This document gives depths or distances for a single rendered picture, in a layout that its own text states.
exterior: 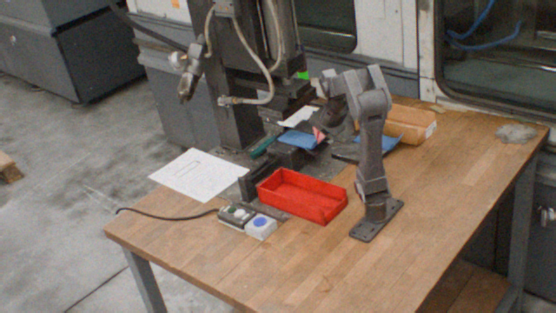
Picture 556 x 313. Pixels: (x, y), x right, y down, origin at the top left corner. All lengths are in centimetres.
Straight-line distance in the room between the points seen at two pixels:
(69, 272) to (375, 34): 199
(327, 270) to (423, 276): 24
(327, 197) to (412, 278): 41
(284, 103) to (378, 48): 69
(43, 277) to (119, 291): 49
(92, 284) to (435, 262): 204
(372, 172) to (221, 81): 66
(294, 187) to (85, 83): 328
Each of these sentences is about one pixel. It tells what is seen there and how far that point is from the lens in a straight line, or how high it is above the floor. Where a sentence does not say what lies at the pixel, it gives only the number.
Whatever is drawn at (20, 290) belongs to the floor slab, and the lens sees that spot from 336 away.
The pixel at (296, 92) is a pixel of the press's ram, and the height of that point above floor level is 118.
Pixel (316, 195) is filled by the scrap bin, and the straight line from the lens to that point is 179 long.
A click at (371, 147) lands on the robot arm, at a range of 151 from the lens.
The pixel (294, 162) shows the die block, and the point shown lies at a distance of 188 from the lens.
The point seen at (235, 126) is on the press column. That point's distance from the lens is 203.
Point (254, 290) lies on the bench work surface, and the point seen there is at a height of 90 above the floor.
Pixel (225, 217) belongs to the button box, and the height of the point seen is 93.
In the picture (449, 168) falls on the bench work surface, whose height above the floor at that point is 90.
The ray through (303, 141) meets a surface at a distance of 189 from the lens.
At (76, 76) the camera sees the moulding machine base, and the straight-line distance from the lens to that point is 487.
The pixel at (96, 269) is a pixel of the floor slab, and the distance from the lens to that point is 325.
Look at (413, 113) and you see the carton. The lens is 208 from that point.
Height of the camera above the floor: 197
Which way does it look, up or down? 33 degrees down
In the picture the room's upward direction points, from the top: 10 degrees counter-clockwise
